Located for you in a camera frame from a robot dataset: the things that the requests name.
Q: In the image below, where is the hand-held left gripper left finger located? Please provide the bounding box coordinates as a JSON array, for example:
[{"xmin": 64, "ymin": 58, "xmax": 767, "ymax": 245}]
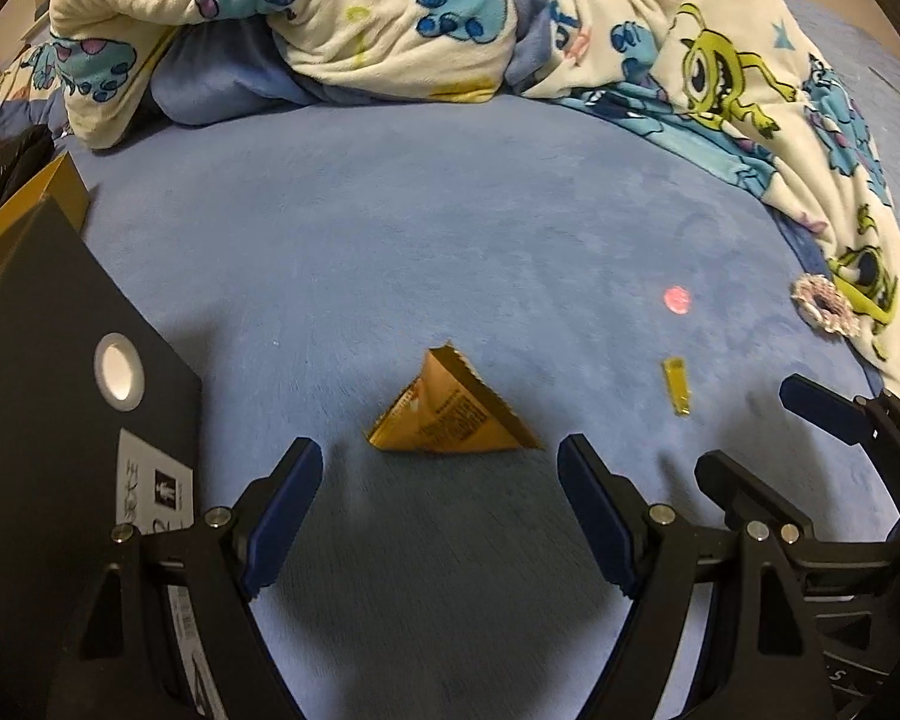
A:
[{"xmin": 49, "ymin": 436, "xmax": 323, "ymax": 720}]

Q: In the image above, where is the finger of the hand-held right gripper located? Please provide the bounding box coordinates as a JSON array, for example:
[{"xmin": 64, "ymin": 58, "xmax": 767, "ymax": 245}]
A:
[
  {"xmin": 694, "ymin": 450, "xmax": 818, "ymax": 548},
  {"xmin": 780, "ymin": 373, "xmax": 900, "ymax": 496}
]

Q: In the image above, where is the black shoe box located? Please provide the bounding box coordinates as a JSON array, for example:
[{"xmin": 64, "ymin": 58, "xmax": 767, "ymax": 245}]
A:
[{"xmin": 0, "ymin": 195, "xmax": 203, "ymax": 720}]

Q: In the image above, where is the cartoon printed blanket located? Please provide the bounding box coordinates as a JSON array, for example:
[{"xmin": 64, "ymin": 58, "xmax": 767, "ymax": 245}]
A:
[{"xmin": 49, "ymin": 0, "xmax": 900, "ymax": 398}]

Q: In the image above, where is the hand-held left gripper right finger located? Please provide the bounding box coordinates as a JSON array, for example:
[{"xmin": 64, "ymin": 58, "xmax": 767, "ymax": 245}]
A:
[{"xmin": 557, "ymin": 435, "xmax": 833, "ymax": 720}]

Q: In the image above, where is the gold cardboard box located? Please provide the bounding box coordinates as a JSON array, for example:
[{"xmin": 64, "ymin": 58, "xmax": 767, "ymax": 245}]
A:
[{"xmin": 0, "ymin": 152, "xmax": 91, "ymax": 267}]

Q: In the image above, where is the light blue quilted bedspread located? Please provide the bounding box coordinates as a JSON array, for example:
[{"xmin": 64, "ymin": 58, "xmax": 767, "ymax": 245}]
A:
[{"xmin": 780, "ymin": 0, "xmax": 900, "ymax": 91}]

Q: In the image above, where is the pink scrunchie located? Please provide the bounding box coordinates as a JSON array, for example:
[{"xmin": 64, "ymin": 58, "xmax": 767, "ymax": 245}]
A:
[{"xmin": 791, "ymin": 274, "xmax": 863, "ymax": 337}]

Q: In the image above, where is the blue bed sheet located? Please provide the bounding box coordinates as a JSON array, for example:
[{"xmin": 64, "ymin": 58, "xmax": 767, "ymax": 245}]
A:
[{"xmin": 67, "ymin": 90, "xmax": 900, "ymax": 720}]

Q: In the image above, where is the small gold wrapper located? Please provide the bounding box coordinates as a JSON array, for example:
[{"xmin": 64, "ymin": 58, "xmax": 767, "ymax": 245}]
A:
[{"xmin": 662, "ymin": 358, "xmax": 692, "ymax": 417}]

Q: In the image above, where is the blue cartoon printed pillow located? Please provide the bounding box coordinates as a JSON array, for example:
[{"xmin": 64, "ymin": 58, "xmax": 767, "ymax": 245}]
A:
[{"xmin": 0, "ymin": 45, "xmax": 72, "ymax": 140}]

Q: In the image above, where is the gold triangular snack packet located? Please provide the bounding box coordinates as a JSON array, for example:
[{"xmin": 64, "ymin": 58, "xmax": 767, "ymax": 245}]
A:
[{"xmin": 365, "ymin": 345, "xmax": 542, "ymax": 455}]

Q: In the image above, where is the black plastic bag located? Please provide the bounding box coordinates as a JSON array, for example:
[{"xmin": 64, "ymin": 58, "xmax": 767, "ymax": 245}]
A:
[{"xmin": 0, "ymin": 124, "xmax": 53, "ymax": 203}]

